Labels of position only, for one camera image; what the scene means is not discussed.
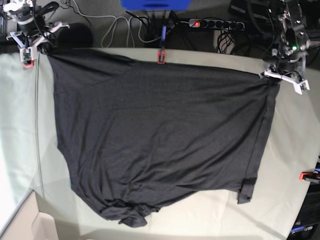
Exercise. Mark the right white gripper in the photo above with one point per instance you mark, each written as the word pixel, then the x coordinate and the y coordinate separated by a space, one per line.
pixel 30 40

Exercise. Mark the beige bin at corner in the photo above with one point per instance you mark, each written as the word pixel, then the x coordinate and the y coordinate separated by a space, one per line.
pixel 28 223

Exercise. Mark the blue box at top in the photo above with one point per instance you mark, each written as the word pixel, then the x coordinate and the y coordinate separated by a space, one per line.
pixel 136 5

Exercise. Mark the black power strip red switch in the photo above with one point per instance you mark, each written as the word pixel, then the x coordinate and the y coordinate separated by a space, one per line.
pixel 216 24

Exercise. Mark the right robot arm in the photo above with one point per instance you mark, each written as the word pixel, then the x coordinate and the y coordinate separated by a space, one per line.
pixel 28 15

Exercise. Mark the black round stool seat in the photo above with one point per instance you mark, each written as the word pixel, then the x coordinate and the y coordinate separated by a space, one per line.
pixel 78 35

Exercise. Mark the black t-shirt with colourful print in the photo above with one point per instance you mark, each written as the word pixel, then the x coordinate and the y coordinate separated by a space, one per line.
pixel 138 136

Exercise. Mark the middle orange-black table clamp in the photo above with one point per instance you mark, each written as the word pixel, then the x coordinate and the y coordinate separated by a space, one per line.
pixel 161 57

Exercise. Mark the left orange-black table clamp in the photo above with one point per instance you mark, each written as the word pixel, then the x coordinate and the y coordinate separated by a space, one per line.
pixel 28 64

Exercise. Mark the right orange-black table clamp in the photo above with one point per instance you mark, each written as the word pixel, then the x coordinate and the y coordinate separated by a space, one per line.
pixel 312 177

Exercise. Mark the orange-black table clamp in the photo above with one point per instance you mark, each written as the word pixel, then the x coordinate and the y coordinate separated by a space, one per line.
pixel 161 57
pixel 312 177
pixel 28 64

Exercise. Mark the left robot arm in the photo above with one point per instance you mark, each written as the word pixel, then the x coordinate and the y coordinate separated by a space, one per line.
pixel 291 43

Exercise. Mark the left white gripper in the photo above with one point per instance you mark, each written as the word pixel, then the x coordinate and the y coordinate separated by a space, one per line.
pixel 291 70

